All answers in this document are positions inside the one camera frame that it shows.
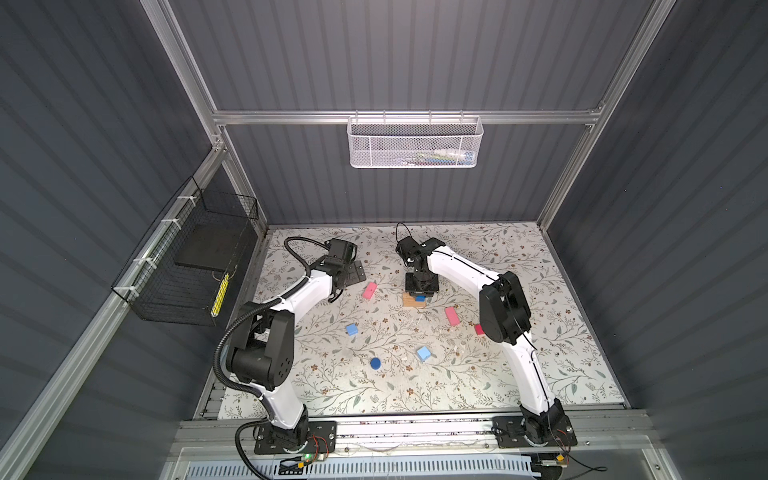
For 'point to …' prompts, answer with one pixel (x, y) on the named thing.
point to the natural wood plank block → (408, 297)
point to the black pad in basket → (214, 246)
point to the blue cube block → (420, 298)
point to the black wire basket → (183, 269)
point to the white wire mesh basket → (408, 142)
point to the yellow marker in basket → (220, 295)
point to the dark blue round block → (375, 363)
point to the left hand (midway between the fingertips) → (346, 274)
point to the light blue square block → (424, 353)
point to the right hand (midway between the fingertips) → (419, 296)
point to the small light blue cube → (352, 329)
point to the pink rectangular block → (452, 316)
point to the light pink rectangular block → (370, 290)
